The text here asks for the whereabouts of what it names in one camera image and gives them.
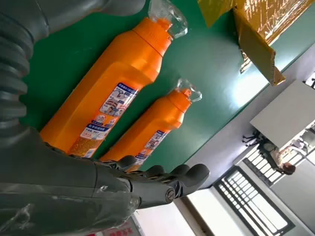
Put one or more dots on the white sign with red text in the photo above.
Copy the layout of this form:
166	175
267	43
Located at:
118	232

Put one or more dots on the yellow-taped cardboard box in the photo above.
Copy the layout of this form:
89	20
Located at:
258	19

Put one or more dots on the dark-framed window grille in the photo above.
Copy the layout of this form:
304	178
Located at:
245	202

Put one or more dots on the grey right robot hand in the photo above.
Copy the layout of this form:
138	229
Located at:
49	195

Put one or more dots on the white desk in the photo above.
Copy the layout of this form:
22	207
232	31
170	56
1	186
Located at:
282	114

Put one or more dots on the green table mat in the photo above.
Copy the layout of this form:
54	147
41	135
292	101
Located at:
209	65

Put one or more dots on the black office chair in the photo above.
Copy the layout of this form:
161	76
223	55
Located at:
253	138

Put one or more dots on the person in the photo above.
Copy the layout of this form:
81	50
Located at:
273	153

